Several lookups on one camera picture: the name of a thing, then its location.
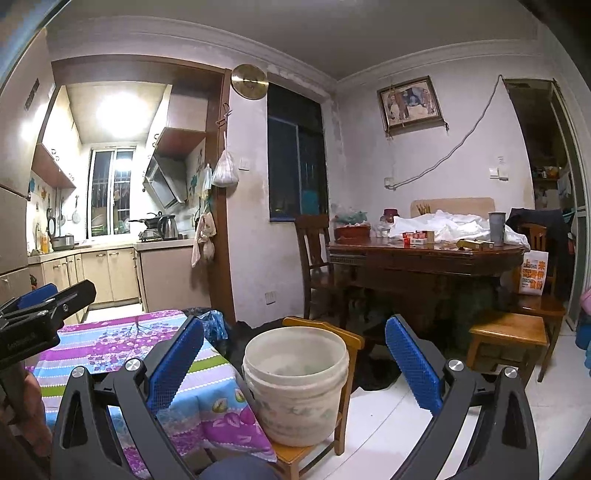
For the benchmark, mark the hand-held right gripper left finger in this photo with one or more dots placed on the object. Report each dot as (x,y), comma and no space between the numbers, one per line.
(178,364)

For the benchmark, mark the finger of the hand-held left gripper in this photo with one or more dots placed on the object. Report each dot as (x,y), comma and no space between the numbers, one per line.
(34,294)
(74,297)

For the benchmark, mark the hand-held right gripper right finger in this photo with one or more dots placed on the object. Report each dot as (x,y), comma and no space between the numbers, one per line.
(413,364)

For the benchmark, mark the white plastic bucket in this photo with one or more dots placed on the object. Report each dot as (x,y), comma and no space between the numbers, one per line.
(295,397)

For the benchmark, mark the person's left hand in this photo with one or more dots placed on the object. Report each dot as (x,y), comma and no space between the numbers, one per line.
(39,410)

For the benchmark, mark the beige kitchen base cabinets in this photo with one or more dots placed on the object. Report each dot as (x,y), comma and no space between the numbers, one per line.
(120,277)

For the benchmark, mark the cooking oil bottle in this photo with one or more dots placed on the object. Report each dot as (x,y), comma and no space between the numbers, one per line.
(45,243)

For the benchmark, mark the blue plastic bag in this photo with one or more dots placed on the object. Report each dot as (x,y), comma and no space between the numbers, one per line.
(214,327)

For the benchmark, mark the metal pot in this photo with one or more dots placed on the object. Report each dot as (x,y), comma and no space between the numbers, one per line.
(62,242)

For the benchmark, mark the floral striped tablecloth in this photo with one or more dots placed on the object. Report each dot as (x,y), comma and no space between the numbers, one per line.
(111,341)

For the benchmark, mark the hanging strainer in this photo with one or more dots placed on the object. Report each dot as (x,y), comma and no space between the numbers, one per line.
(76,214)

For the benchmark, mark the dark wooden dining table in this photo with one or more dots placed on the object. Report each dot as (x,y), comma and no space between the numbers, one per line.
(415,267)

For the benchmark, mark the gas stove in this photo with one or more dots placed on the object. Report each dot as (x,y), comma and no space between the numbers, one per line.
(150,235)

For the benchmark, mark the low wooden stool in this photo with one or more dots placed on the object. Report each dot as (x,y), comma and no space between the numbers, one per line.
(508,332)

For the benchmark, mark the black wok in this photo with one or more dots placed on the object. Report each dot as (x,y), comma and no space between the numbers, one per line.
(147,220)

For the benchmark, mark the barred kitchen window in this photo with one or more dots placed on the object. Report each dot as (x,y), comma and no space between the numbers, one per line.
(112,194)

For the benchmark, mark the steel kettle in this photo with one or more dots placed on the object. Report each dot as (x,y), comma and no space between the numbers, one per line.
(168,227)

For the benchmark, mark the person's dark blue knee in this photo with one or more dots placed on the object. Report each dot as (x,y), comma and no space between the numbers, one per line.
(240,468)

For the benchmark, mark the red small boxes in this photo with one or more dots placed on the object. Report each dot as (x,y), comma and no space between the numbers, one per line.
(414,238)

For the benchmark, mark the beige hanging cloth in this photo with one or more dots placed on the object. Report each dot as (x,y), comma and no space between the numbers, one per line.
(203,240)

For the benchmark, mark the beige refrigerator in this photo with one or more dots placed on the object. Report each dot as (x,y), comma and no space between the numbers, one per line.
(18,161)

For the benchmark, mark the yellow flat box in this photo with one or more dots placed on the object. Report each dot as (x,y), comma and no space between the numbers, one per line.
(473,245)

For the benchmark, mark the brown wooden chair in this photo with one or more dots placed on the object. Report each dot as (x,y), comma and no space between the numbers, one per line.
(538,304)

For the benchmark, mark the white cloth pile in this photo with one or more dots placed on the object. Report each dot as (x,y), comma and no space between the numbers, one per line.
(452,226)

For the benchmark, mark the red basket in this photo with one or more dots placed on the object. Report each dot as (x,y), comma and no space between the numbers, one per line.
(352,233)

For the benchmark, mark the red-lid jar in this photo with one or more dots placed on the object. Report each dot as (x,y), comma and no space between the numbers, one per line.
(388,221)

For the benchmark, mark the dark wooden chair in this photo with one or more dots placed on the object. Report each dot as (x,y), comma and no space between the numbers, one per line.
(314,258)

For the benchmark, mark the steel range hood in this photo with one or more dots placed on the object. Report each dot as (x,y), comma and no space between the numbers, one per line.
(164,182)

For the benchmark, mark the white paper bag orange print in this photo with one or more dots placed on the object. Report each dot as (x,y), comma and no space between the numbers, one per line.
(534,273)

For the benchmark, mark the grey cup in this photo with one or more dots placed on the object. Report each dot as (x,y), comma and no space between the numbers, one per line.
(497,228)

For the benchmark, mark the clear plastic bag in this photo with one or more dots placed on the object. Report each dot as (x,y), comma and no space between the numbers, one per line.
(351,214)

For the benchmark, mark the light wooden board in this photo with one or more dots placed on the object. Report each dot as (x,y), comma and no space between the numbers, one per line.
(461,205)

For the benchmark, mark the small hanging plastic bag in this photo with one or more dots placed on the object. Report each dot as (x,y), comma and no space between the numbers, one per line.
(206,182)

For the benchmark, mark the square ceiling light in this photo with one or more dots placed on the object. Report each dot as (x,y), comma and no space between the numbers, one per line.
(119,111)

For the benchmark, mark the dark jacket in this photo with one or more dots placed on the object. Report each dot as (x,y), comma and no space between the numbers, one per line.
(542,221)

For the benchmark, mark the white hanging plastic bag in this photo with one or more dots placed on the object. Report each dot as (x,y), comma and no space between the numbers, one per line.
(225,171)

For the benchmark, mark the dark window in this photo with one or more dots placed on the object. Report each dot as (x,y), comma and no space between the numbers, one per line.
(298,157)

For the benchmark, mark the framed picture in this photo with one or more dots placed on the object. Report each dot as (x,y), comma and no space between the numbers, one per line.
(410,105)

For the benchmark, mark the wall socket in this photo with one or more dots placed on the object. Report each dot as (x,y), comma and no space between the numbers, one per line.
(271,297)

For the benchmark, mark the kitchen wall cabinet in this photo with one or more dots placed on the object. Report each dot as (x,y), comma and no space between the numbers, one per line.
(182,124)
(53,157)

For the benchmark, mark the double wall switch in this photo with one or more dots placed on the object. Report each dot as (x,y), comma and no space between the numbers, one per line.
(498,173)

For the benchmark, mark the light switch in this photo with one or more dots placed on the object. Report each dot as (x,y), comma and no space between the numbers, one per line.
(244,163)

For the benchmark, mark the gold round wall clock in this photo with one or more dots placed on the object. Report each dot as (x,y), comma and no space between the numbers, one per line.
(249,81)

